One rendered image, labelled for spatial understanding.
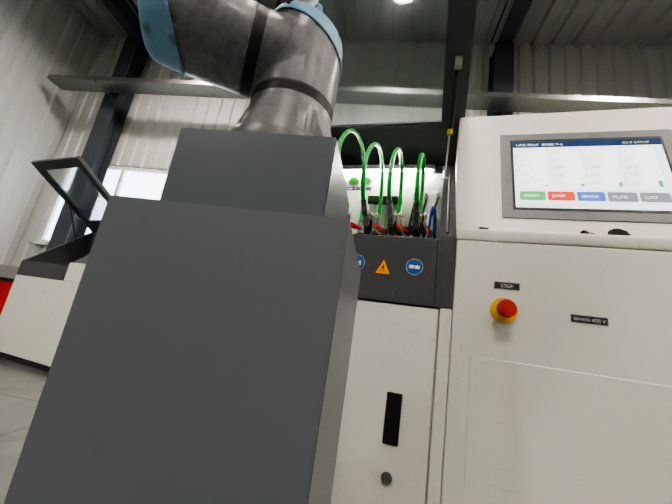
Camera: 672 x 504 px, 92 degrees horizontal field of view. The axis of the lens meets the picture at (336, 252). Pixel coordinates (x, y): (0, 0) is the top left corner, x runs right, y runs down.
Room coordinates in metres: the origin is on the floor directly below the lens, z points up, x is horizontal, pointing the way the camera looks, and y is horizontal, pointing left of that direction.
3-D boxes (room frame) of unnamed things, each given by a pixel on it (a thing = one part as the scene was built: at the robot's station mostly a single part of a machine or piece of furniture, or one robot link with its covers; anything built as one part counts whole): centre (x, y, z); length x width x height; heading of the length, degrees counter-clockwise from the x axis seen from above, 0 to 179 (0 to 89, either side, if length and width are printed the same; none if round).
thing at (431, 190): (1.24, -0.33, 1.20); 0.13 x 0.03 x 0.31; 72
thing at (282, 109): (0.40, 0.09, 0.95); 0.15 x 0.15 x 0.10
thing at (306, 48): (0.40, 0.10, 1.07); 0.13 x 0.12 x 0.14; 109
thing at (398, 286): (0.84, 0.06, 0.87); 0.62 x 0.04 x 0.16; 72
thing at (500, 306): (0.65, -0.36, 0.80); 0.05 x 0.04 x 0.05; 72
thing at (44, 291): (3.48, 2.53, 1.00); 1.30 x 1.09 x 1.99; 67
